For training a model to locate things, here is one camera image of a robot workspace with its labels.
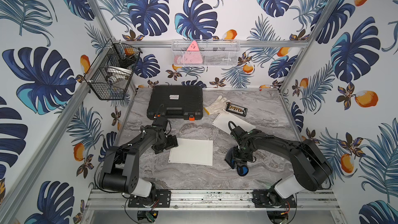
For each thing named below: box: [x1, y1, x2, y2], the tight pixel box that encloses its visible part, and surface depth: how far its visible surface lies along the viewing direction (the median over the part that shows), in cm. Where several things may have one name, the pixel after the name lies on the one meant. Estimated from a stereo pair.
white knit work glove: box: [203, 95, 231, 116], surface depth 112 cm
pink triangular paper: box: [177, 40, 204, 64], surface depth 92 cm
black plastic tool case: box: [146, 84, 204, 122], surface depth 107 cm
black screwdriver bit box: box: [225, 103, 249, 118], surface depth 109 cm
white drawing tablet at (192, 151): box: [167, 137, 214, 166], surface depth 93 cm
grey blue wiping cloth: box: [224, 146, 249, 177], surface depth 85 cm
